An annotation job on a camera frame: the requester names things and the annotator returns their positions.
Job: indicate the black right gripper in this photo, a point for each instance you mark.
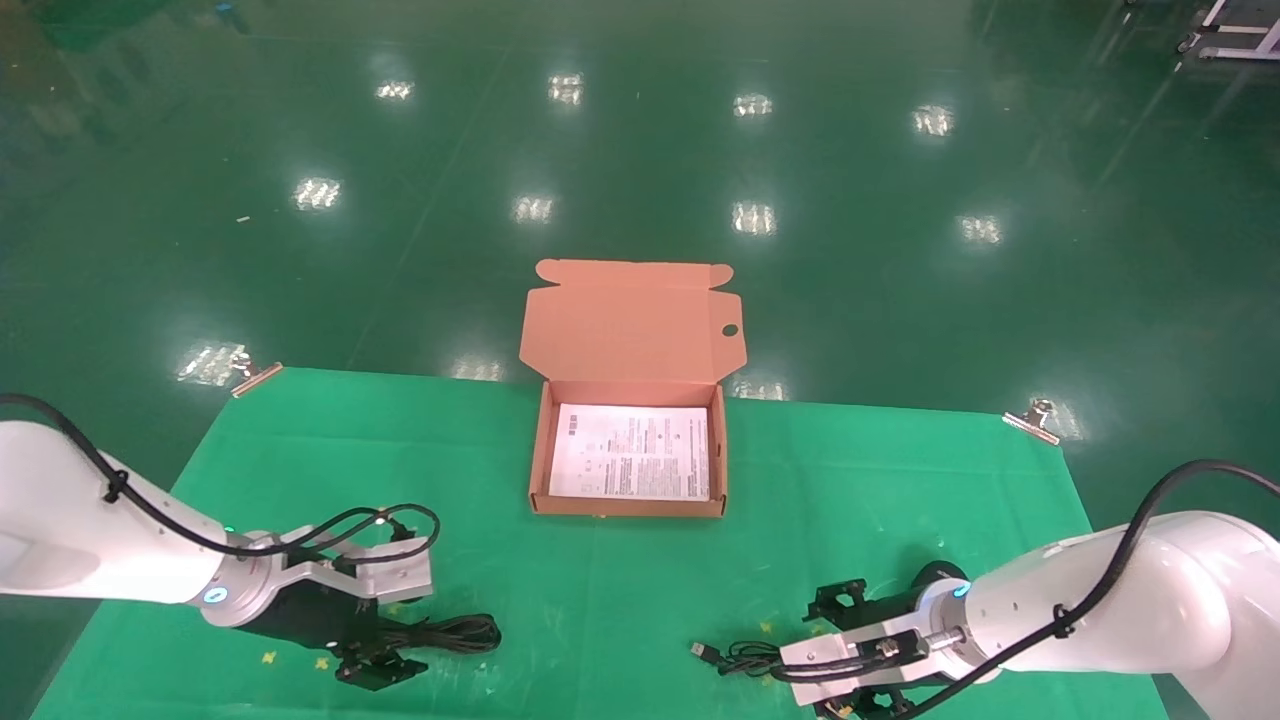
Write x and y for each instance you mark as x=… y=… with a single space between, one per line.
x=890 y=608

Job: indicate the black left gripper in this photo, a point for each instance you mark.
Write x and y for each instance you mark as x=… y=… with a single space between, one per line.
x=310 y=615

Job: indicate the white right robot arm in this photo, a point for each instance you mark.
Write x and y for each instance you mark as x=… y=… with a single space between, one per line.
x=1150 y=610

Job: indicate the orange cardboard box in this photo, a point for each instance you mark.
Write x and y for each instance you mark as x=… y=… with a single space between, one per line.
x=630 y=330

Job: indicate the green table cloth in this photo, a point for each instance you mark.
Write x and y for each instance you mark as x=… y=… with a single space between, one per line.
x=600 y=600

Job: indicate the metal binder clip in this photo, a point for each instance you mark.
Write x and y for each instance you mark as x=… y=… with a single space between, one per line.
x=1030 y=422
x=255 y=375

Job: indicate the white printed instruction sheet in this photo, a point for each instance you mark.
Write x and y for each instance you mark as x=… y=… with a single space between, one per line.
x=630 y=450

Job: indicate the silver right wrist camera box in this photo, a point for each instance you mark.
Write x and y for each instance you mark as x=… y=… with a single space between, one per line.
x=850 y=652

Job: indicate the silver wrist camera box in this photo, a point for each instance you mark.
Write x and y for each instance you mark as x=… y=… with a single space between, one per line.
x=390 y=575
x=850 y=652

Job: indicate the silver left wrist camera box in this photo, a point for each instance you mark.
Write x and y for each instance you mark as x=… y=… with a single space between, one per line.
x=390 y=575

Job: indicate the white wheeled cart frame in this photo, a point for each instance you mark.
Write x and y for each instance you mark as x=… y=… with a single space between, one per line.
x=1235 y=45

